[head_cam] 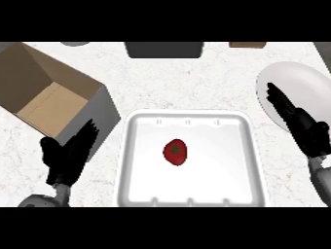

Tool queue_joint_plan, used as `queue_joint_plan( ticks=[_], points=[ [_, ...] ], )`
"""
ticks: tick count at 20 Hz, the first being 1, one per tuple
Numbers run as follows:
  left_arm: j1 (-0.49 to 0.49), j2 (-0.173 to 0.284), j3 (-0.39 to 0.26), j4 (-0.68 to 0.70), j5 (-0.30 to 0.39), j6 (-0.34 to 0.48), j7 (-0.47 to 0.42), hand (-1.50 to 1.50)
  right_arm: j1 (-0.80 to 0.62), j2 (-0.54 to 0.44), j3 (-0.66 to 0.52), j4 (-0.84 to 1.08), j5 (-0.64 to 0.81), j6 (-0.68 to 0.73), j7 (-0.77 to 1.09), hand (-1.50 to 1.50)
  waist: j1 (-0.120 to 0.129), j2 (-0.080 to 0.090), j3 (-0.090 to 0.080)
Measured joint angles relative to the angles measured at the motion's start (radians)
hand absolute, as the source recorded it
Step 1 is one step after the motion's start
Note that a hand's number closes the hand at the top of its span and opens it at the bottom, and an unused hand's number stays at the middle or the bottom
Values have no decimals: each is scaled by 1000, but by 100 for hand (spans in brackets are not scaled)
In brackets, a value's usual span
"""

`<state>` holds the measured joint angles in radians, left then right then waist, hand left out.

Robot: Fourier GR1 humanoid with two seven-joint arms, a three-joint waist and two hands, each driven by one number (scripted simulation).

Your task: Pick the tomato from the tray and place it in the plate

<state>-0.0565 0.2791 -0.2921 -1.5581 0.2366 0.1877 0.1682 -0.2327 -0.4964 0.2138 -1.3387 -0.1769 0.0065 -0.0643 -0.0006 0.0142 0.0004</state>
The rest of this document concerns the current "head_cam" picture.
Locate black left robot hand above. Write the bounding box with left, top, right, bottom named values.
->
left=38, top=119, right=100, bottom=188

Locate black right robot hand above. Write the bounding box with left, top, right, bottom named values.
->
left=265, top=82, right=331, bottom=159

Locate white round plate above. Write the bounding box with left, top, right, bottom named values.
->
left=254, top=60, right=331, bottom=141

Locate red tomato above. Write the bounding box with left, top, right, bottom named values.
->
left=161, top=138, right=190, bottom=166

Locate white rectangular tray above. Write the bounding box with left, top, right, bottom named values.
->
left=115, top=109, right=270, bottom=208

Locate open wooden drawer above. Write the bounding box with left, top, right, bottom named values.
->
left=0, top=42, right=104, bottom=138

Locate small brown wooden block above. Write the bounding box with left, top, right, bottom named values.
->
left=228, top=42, right=267, bottom=50

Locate grey round object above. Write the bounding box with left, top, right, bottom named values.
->
left=59, top=42, right=91, bottom=48

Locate dark grey rectangular appliance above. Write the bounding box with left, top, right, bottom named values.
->
left=124, top=42, right=205, bottom=59

